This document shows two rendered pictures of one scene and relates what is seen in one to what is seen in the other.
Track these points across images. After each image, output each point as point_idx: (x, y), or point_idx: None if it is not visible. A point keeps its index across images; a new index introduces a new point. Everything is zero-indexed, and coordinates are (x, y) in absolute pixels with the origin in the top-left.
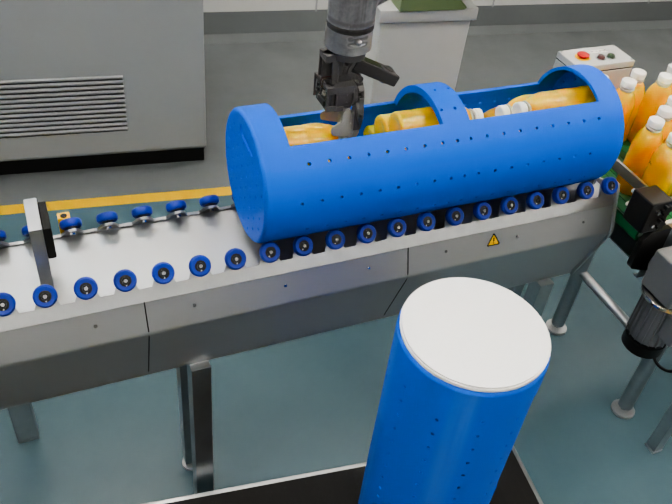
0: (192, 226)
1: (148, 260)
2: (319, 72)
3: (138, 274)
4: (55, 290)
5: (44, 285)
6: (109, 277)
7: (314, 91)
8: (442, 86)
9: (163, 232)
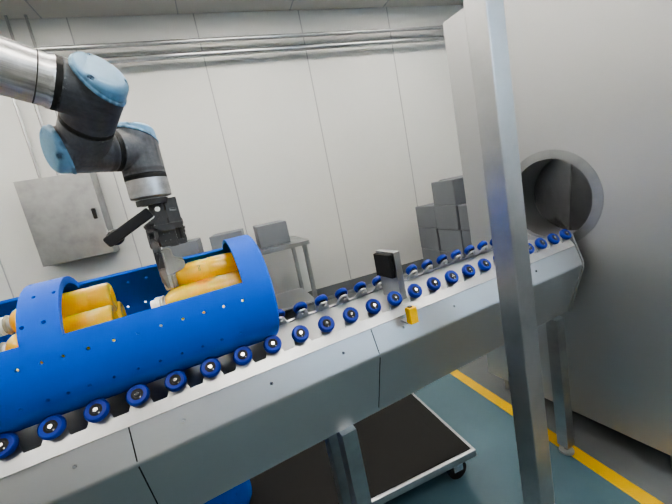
0: (314, 335)
1: (338, 314)
2: (180, 217)
3: (340, 309)
4: (372, 280)
5: (377, 276)
6: (357, 304)
7: (185, 238)
8: (33, 285)
9: (335, 327)
